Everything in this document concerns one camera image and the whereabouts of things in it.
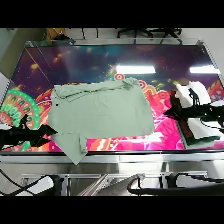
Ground silver frame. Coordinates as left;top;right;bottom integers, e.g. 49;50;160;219
0;150;224;197

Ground dark green garment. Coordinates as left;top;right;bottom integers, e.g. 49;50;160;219
185;132;222;147

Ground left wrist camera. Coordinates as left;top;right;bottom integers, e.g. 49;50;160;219
19;114;32;131

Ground black office chair base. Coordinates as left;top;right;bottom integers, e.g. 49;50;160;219
148;27;183;39
116;27;154;39

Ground dark red garment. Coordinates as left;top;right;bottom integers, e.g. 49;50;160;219
169;90;195;140

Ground pale green shirt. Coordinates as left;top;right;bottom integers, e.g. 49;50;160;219
47;77;156;166

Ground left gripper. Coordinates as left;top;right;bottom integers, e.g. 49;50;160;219
31;123;59;140

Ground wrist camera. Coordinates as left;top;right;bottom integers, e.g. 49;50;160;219
19;114;32;131
187;87;202;107

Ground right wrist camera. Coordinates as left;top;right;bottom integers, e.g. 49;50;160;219
187;87;202;107

